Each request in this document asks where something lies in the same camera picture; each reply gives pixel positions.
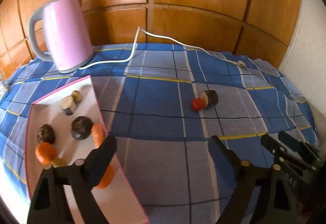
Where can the dark round fruit with stem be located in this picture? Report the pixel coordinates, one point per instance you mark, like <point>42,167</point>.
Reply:
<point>45,134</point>

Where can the pink electric kettle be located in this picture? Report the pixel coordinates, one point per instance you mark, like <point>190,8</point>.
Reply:
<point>66,32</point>

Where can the dark cut fruit half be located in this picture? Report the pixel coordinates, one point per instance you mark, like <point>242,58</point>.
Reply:
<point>68,105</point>

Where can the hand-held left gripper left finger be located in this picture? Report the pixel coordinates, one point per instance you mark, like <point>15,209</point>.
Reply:
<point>101,160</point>

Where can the pink shallow cardboard box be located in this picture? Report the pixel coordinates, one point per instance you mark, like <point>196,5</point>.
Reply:
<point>122,201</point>

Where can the yellow-green ball fruit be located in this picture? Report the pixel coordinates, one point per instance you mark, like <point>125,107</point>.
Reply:
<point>59,162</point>

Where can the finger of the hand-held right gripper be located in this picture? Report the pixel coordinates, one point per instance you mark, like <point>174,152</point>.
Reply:
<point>275,150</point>
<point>293,143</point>

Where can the small yellow ball fruit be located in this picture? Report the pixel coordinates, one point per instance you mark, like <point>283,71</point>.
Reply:
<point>77,96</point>

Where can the flat-cut orange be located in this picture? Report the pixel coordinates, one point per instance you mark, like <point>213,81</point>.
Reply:
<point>107,179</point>

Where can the blue plaid tablecloth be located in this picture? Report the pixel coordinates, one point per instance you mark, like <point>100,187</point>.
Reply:
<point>158,106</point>

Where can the small red ball fruit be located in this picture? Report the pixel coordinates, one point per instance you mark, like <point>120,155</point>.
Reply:
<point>197,104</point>

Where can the round orange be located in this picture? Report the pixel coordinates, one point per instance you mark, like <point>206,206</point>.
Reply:
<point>45,152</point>

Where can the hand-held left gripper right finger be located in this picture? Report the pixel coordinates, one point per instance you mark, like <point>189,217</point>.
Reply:
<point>219,157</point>

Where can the dark cut cylinder fruit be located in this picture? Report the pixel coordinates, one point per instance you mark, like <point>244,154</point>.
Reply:
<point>211,97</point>

